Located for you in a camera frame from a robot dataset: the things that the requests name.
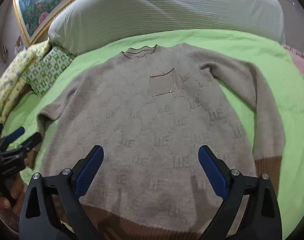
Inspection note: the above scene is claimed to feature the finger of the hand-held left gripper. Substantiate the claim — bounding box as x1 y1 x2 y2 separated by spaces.
7 132 42 156
0 126 25 148

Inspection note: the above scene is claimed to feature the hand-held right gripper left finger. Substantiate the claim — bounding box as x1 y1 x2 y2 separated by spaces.
18 145 105 240

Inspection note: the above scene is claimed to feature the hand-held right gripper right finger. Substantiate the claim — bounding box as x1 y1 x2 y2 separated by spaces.
198 145 282 240

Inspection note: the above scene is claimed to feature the person's left hand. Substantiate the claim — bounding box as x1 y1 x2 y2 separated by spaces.
0 174 26 217

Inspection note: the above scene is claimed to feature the yellow floral blanket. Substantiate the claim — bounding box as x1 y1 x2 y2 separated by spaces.
0 40 52 124

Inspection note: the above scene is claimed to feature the green patterned pillow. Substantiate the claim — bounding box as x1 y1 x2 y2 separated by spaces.
22 46 75 98

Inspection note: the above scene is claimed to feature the green bed sheet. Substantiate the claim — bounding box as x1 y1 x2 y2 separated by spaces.
2 29 304 240

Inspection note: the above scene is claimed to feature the gold framed landscape painting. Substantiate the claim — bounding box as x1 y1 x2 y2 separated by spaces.
12 0 110 45

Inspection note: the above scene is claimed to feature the pink cloth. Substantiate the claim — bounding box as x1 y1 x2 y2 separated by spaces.
284 44 304 90

